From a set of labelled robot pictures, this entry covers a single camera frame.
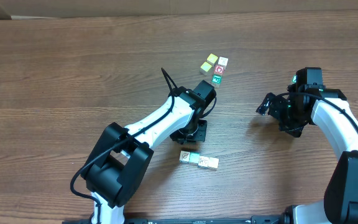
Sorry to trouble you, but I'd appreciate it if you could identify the yellow block lower left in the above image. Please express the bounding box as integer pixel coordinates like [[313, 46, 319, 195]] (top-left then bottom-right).
[[200, 62, 213, 76]]

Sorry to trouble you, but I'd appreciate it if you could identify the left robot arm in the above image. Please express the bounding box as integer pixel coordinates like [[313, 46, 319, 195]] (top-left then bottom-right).
[[78, 81, 216, 223]]

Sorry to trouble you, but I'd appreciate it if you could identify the yellow plain wooden block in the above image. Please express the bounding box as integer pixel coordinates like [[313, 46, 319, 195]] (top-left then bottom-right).
[[208, 157, 219, 170]]

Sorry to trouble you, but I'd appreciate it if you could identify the red circle block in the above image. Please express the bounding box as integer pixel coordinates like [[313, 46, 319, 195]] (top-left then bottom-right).
[[214, 65, 225, 76]]

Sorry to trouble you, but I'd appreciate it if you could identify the white block top right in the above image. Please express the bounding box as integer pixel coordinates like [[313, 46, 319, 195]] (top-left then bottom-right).
[[218, 57, 228, 69]]

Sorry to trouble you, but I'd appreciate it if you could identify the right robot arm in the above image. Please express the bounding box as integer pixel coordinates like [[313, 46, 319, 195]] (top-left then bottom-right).
[[256, 67, 358, 223]]

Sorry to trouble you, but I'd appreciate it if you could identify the white block blue side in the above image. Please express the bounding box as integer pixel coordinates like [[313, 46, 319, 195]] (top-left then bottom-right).
[[179, 151, 191, 163]]

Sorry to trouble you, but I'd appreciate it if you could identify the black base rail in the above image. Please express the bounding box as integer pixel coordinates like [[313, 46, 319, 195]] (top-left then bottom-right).
[[62, 202, 329, 224]]

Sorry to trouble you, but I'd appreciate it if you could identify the green picture block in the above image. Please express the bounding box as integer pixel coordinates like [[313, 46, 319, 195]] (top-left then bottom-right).
[[211, 74, 223, 88]]

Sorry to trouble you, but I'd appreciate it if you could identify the white block blue H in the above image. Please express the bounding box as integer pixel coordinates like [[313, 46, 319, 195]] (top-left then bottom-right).
[[198, 156, 209, 168]]

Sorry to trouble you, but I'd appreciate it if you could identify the yellow block upper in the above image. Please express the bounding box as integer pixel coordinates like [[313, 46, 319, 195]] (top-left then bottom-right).
[[206, 54, 219, 65]]

